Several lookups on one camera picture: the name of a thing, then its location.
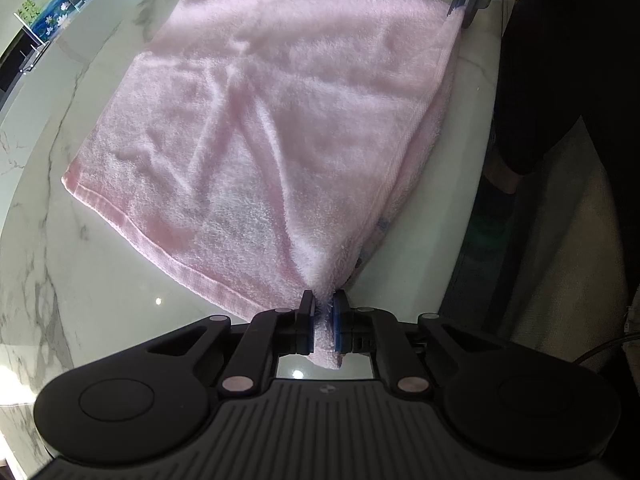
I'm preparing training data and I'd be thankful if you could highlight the pink towel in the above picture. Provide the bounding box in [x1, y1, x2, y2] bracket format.
[61, 0, 466, 372]

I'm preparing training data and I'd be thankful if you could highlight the black cable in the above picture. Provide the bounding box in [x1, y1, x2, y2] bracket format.
[570, 329, 640, 367]

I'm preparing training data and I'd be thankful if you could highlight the lotus painting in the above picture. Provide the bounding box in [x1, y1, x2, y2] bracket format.
[14, 0, 95, 44]

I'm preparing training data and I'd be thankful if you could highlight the person's black trouser leg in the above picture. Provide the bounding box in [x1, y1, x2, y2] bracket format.
[482, 0, 640, 197]

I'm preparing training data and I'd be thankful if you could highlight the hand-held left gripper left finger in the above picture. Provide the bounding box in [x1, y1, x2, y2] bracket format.
[145, 290, 317, 394]

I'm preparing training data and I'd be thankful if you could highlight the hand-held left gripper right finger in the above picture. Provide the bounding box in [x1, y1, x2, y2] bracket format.
[331, 290, 505, 394]

